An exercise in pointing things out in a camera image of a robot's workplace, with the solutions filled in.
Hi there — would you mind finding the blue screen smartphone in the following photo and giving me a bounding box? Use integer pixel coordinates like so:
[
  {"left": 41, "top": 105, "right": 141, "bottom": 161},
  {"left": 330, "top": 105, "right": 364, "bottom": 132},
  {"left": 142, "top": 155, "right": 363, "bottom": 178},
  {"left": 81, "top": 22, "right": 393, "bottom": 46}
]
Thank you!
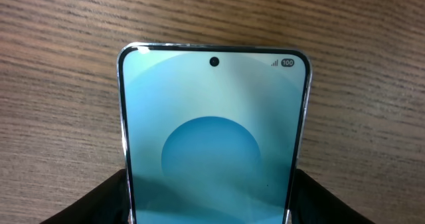
[{"left": 117, "top": 43, "right": 312, "bottom": 223}]

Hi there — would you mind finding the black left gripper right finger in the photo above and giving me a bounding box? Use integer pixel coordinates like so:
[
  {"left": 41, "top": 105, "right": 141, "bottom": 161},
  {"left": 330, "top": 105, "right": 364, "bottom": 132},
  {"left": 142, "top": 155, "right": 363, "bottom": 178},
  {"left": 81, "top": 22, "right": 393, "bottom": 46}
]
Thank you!
[{"left": 290, "top": 169, "right": 374, "bottom": 224}]

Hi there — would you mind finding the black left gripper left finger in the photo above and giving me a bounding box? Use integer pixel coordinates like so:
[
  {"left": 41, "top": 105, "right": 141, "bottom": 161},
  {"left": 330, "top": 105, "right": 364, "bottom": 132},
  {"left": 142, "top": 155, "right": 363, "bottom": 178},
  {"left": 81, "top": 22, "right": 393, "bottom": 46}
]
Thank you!
[{"left": 41, "top": 169, "right": 130, "bottom": 224}]

